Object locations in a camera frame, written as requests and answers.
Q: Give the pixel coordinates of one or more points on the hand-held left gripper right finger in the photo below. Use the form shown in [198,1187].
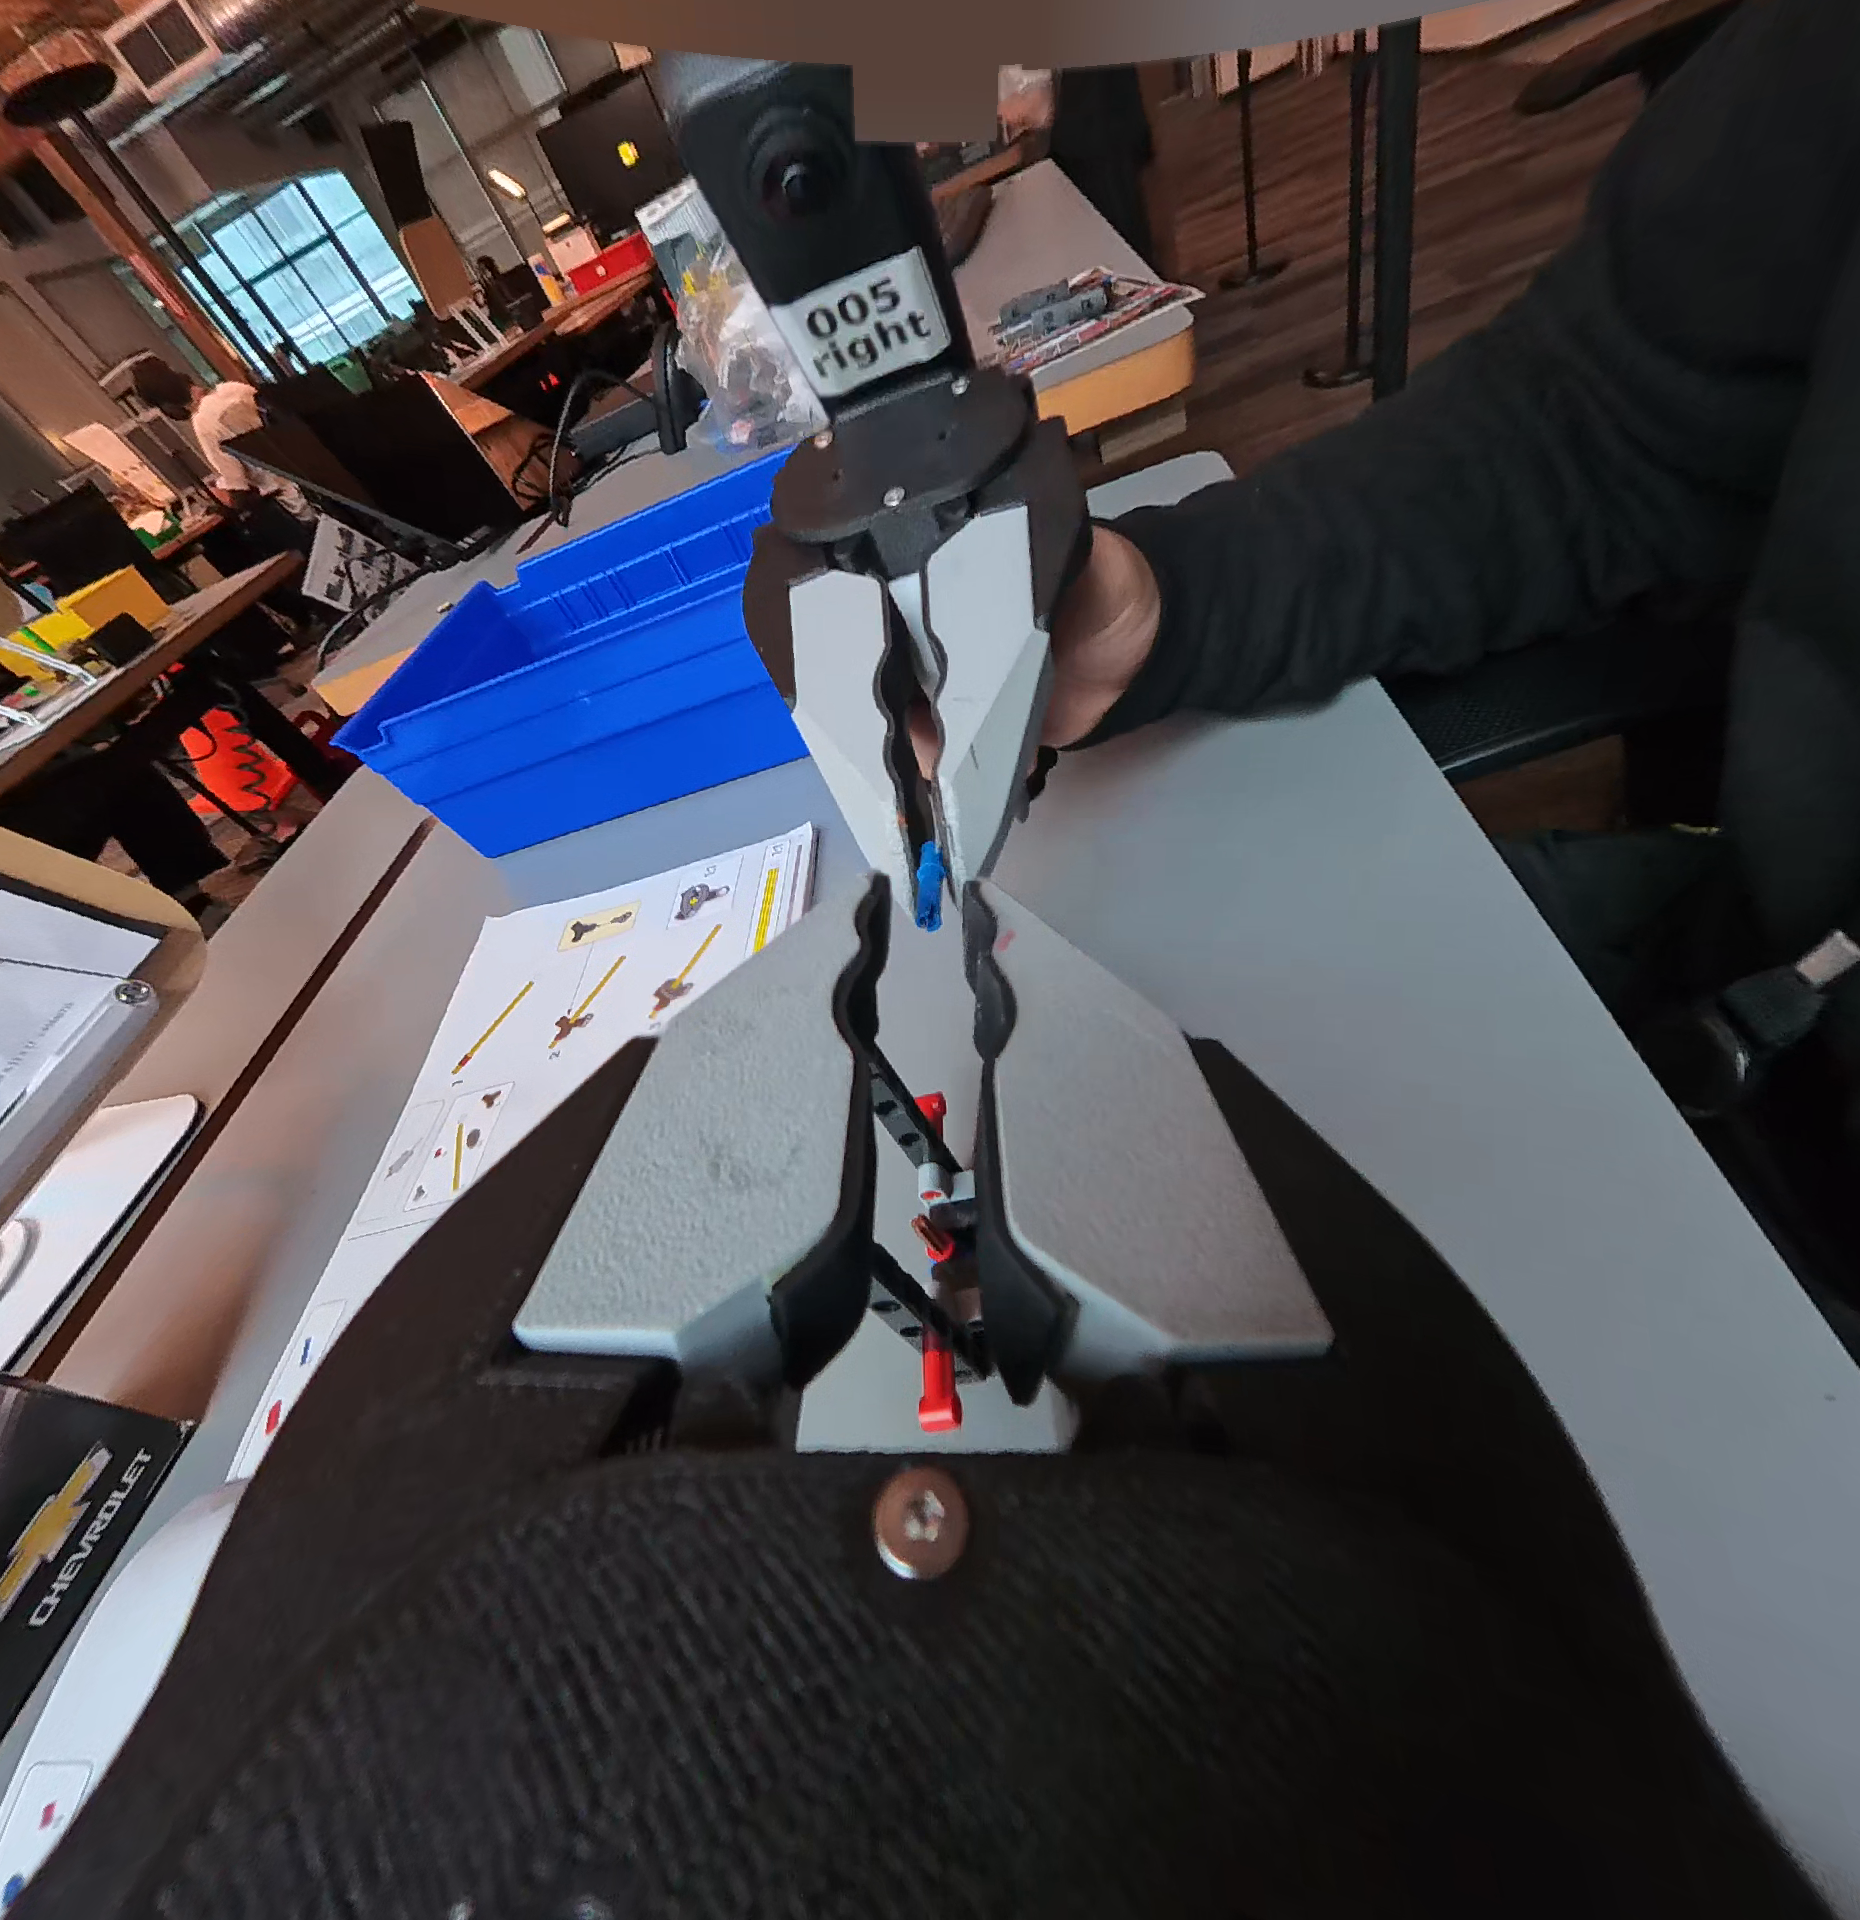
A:
[1140,1184]

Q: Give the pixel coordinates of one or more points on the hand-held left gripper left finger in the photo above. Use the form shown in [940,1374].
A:
[718,1152]

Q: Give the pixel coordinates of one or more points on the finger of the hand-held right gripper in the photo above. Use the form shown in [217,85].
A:
[841,674]
[995,643]

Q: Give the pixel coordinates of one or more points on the black lego frame assembly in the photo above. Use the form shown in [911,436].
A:
[888,1108]

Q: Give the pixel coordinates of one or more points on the blue lego pin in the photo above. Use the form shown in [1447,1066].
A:
[934,888]

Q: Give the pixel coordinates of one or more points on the person's right forearm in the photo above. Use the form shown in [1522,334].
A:
[1470,496]

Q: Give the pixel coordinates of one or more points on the clear bag of lego parts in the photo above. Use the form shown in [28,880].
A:
[728,360]

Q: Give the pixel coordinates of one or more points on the lego instruction booklet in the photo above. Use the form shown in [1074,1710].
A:
[596,977]

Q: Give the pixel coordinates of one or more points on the black lego set box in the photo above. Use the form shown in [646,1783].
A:
[61,1529]

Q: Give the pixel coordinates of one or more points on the person's right hand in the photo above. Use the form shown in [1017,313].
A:
[1110,643]

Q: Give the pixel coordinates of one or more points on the white background table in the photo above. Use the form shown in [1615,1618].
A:
[1062,224]

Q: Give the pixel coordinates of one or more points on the blue plastic bin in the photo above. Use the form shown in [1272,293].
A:
[596,688]

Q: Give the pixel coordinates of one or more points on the printed sheet with parts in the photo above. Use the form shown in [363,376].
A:
[1088,309]

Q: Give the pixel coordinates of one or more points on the black computer monitor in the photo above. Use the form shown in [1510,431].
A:
[607,145]

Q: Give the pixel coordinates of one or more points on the white flat stand base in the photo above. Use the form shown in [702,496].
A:
[88,1184]

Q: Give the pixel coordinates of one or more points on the paper sign in holder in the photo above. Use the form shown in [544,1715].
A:
[46,977]

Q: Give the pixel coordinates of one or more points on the wooden background desk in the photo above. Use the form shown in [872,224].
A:
[120,657]

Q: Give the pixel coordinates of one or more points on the black floor lamp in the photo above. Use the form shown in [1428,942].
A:
[120,180]

